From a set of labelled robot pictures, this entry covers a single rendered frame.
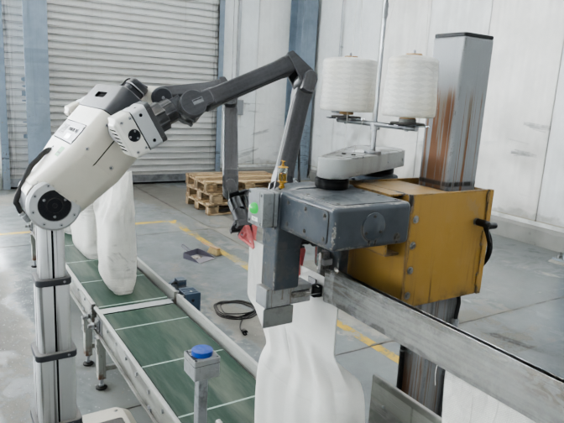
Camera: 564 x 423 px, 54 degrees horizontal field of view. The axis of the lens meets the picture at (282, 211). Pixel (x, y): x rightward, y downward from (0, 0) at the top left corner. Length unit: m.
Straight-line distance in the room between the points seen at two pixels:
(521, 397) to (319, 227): 0.53
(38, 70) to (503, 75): 6.03
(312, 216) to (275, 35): 9.01
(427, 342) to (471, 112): 0.69
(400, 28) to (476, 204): 7.12
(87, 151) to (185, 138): 7.71
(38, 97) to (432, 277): 7.27
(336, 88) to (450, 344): 0.80
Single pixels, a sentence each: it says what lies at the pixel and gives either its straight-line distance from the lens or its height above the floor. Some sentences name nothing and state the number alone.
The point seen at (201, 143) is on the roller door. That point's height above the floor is 0.66.
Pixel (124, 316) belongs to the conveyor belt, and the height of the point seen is 0.38.
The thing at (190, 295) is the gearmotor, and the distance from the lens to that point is 3.30.
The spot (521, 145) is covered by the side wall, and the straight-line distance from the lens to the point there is 7.15.
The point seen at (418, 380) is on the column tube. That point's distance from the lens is 1.83.
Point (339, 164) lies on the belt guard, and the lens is 1.42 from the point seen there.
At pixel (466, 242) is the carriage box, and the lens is 1.65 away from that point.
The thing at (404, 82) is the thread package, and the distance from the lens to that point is 1.45.
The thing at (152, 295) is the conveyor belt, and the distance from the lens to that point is 3.32.
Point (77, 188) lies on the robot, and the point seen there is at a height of 1.26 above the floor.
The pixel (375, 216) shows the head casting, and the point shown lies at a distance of 1.28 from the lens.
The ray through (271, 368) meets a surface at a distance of 1.70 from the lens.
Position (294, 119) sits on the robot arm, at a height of 1.49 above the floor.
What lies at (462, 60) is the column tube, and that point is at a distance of 1.62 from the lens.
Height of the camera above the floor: 1.57
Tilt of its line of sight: 12 degrees down
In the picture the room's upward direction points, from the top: 3 degrees clockwise
